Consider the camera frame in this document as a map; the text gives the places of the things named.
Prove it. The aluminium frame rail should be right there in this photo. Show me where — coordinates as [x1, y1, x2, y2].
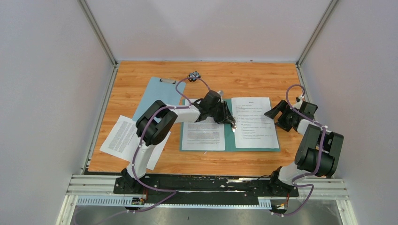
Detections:
[66, 175, 350, 210]

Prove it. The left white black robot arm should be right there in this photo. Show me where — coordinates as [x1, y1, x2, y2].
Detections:
[114, 90, 237, 194]

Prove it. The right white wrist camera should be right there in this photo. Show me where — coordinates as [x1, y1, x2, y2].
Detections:
[293, 96, 304, 110]

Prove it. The printed text paper sheet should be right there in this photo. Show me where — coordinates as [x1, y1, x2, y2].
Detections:
[180, 117, 226, 151]

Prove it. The green file folder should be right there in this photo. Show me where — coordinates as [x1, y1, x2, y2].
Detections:
[179, 98, 281, 153]

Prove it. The light blue clipboard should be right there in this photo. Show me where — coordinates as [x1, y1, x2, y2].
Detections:
[132, 77, 182, 121]

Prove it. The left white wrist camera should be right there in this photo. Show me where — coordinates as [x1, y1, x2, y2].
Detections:
[217, 90, 224, 102]

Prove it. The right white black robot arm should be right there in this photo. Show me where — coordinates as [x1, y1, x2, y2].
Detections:
[264, 99, 344, 196]

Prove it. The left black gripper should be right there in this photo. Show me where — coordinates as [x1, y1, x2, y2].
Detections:
[209, 102, 237, 126]

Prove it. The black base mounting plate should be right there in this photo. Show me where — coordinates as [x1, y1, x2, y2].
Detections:
[113, 174, 299, 205]

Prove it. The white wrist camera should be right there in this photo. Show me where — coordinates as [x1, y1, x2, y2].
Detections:
[217, 90, 224, 102]
[293, 96, 304, 110]

